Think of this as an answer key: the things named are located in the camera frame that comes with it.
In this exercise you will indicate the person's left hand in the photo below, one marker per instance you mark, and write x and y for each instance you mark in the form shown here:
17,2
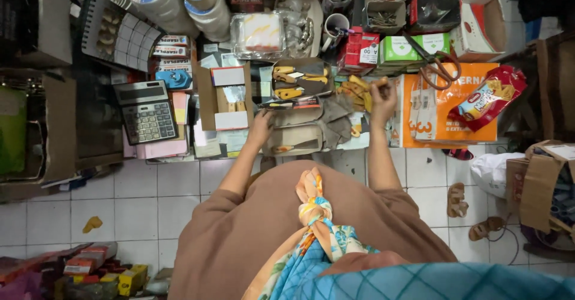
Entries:
259,131

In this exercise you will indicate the person's right hand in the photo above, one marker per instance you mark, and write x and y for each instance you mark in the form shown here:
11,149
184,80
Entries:
383,107

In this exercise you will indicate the person's right fingers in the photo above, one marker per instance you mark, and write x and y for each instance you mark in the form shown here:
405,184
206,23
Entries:
380,91

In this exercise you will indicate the person's left fingers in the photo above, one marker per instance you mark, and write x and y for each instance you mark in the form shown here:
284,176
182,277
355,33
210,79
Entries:
266,116

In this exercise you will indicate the black packaged putty knife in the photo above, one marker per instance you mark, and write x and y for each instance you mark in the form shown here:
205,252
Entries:
292,104

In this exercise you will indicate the flat brown cardboard box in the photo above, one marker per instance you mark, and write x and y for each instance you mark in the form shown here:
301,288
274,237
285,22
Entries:
296,116

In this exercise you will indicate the open brown cardboard tray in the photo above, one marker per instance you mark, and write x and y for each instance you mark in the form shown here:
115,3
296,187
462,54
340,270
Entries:
294,136

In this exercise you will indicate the pile of loose putty knives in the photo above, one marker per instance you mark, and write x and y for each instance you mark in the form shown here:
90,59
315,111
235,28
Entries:
343,111

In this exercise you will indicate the open cardboard box with cards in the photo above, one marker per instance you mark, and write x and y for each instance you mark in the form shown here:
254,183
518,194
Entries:
224,100

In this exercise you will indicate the red small box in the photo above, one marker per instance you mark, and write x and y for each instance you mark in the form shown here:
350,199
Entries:
357,53

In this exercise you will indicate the green small box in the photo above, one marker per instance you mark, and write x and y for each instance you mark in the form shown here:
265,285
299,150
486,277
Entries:
397,49
435,43

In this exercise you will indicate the pile of loose papers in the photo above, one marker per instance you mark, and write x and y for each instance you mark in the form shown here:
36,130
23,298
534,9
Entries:
220,143

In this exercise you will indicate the cardboard box of putty knives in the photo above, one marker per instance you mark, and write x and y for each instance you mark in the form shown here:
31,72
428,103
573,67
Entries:
310,64

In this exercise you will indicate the cardboard box of nails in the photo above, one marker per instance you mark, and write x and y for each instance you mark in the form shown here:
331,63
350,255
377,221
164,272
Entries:
384,18

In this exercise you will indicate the white mug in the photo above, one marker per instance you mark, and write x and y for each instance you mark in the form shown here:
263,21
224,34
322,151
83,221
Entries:
333,29

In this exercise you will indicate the orange printed carton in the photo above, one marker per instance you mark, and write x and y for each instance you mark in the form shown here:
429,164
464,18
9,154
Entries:
449,127

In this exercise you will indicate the packaged striped paint roller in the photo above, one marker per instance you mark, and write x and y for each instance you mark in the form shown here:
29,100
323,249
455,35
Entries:
259,35

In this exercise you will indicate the black open box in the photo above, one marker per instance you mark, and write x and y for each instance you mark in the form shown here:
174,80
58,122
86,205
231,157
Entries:
433,11

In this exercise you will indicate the plastic bag of metal hardware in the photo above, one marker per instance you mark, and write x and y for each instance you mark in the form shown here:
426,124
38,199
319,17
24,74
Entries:
300,26

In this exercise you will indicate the blue plastic tape dispenser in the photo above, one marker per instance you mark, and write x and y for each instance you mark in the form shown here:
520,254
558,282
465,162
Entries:
173,79

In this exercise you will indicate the red striped sandal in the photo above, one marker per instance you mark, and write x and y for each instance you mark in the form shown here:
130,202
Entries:
459,154

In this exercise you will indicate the red snack bag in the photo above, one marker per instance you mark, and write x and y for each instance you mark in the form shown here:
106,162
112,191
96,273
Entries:
487,99

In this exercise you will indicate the pink paper pad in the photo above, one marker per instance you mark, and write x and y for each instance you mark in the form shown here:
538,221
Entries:
161,149

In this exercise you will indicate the person's brown garment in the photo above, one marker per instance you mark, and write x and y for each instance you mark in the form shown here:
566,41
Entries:
251,228

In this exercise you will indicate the stack of white red-print boxes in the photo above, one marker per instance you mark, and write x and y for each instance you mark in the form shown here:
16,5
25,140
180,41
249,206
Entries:
171,50

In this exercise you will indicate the floral orange blue scarf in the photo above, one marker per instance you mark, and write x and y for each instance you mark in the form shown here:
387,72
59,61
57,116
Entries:
316,219

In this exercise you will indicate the open white red carton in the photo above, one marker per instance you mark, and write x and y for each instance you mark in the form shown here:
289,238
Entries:
479,28

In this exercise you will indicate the grey desk calculator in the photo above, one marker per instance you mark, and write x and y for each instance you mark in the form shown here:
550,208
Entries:
147,113

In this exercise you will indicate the stack of clear tape rolls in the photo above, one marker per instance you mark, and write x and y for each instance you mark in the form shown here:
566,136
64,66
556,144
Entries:
209,6
159,1

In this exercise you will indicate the brown sandal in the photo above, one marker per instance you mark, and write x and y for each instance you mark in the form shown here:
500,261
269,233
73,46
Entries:
457,200
486,228

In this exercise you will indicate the white plastic bag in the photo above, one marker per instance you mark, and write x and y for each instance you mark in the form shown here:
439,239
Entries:
492,174

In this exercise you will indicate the brown wooden furniture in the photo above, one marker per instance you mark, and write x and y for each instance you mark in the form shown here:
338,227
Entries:
548,84

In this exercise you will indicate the large cardboard box of goods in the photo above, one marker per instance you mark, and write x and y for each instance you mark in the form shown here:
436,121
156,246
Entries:
541,187

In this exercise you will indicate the blue checked cloth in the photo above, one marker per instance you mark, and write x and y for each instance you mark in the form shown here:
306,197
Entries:
431,282

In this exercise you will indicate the yellow scrap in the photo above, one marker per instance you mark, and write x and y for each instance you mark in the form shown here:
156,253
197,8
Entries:
92,224

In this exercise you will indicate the cluttered cardboard shelf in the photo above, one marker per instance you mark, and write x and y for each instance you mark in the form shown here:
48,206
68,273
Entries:
58,111

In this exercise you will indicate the heap of colourful boxes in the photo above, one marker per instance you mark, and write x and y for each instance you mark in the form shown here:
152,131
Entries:
85,273

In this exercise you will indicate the green bag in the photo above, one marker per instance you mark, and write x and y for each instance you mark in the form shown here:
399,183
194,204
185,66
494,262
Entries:
11,131

